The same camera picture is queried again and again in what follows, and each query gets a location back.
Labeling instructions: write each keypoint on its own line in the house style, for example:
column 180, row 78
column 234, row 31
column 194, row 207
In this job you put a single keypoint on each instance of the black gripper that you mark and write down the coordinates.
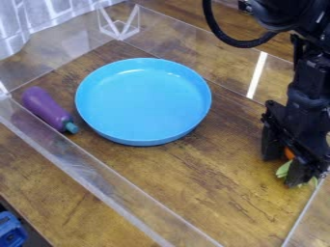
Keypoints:
column 299, row 126

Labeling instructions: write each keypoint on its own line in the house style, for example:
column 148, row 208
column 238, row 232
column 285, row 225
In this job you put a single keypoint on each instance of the orange toy carrot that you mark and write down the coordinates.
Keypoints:
column 283, row 171

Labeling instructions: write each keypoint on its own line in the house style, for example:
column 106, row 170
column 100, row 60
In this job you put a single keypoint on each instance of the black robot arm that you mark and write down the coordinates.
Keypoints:
column 307, row 19

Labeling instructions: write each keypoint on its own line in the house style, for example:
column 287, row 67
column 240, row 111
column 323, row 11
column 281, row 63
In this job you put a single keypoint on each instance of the clear acrylic back barrier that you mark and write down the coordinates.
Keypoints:
column 174, row 34

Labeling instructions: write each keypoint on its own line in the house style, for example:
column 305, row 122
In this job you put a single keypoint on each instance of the clear acrylic barrier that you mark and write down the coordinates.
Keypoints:
column 174, row 34
column 149, row 215

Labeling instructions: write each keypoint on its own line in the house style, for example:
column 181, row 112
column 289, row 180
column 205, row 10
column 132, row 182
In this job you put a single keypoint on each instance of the blue round plate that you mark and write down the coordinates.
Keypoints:
column 144, row 101

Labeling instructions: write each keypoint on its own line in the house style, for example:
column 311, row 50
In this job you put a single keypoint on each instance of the clear acrylic front barrier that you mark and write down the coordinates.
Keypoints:
column 149, row 215

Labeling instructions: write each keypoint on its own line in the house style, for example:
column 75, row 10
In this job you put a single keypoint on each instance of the purple toy eggplant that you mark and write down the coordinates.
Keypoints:
column 39, row 102

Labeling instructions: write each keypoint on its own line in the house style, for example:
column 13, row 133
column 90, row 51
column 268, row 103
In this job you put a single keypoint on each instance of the blue object at corner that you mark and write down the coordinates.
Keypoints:
column 13, row 232

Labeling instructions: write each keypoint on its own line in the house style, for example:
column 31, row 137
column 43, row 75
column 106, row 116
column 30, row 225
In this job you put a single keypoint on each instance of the white sheer curtain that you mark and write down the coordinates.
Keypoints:
column 25, row 17

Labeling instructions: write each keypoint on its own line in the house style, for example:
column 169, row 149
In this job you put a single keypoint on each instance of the clear acrylic corner bracket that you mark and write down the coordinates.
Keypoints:
column 120, row 29

